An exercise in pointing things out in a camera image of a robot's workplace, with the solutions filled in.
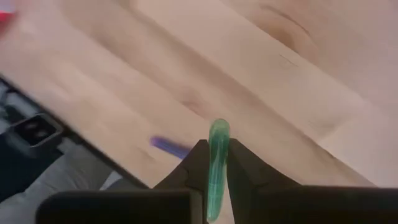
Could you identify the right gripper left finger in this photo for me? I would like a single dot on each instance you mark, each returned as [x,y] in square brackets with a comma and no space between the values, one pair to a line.
[192,174]

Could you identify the black table-level camera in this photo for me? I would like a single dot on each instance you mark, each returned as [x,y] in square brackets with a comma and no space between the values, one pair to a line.
[34,132]

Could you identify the green marker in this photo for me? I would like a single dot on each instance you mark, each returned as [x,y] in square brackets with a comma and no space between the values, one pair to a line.
[218,155]

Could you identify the purple marker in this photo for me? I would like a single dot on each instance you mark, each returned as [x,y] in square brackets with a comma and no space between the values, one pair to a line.
[171,147]

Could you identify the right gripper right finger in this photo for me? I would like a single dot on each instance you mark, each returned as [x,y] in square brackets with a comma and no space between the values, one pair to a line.
[245,177]

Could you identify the pink marker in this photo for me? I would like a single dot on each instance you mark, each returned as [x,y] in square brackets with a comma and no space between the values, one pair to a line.
[5,20]

